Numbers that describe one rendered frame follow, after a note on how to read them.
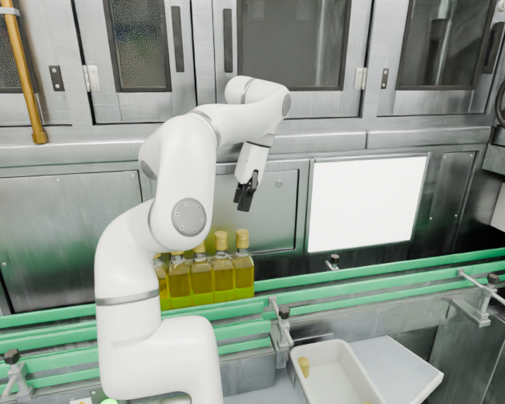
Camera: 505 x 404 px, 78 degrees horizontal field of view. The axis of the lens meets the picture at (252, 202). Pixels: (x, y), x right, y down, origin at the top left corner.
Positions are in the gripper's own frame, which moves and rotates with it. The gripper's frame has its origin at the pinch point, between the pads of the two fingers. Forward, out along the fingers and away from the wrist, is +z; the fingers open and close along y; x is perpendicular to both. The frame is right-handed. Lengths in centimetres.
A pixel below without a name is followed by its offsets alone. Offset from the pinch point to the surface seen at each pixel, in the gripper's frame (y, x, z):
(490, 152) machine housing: -13, 87, -29
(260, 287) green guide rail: -3.5, 13.9, 27.8
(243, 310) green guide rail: 6.0, 6.6, 29.4
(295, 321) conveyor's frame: 5.3, 23.7, 32.5
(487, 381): 11, 108, 51
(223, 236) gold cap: 1.3, -2.9, 10.1
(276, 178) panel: -12.8, 12.5, -4.7
